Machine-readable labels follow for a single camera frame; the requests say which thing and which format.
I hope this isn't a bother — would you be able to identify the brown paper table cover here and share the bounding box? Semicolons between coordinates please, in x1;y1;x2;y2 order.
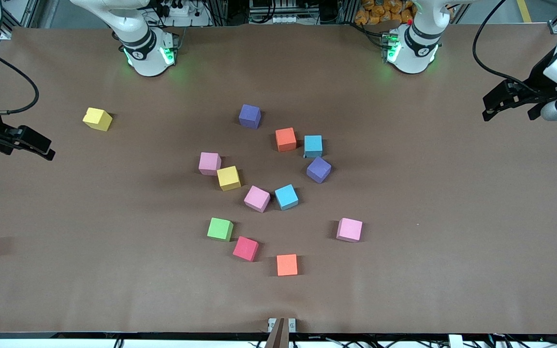
0;24;557;334

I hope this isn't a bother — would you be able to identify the purple foam cube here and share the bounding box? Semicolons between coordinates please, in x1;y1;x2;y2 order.
238;104;262;130
306;157;332;184

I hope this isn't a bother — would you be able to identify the pink foam cube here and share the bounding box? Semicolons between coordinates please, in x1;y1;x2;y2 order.
198;152;222;176
336;218;363;243
244;186;271;213

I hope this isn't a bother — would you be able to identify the green foam cube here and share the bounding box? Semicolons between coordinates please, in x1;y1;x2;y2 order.
206;217;234;242

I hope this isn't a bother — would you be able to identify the red foam cube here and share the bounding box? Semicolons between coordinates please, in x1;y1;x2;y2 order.
233;236;260;262

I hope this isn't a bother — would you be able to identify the yellow foam cube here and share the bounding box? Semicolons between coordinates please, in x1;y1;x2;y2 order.
217;166;241;191
83;107;113;132

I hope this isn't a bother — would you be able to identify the white power strip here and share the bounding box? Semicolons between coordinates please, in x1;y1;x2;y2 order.
155;0;211;27

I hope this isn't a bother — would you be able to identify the blue foam cube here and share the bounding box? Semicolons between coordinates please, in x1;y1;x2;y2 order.
304;135;323;159
274;184;299;211

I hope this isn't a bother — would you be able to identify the metal clamp bracket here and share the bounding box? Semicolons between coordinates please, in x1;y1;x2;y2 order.
265;318;297;348

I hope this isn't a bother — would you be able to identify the orange foam cube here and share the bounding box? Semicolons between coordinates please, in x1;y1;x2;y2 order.
275;128;297;152
277;254;298;277

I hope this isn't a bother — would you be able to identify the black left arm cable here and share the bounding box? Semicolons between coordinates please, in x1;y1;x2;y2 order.
472;0;538;95

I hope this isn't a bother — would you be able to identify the bag of orange items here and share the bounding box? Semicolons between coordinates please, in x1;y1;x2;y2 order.
354;0;417;26

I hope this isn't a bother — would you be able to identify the white socket box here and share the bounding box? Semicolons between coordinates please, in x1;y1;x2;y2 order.
249;0;303;25

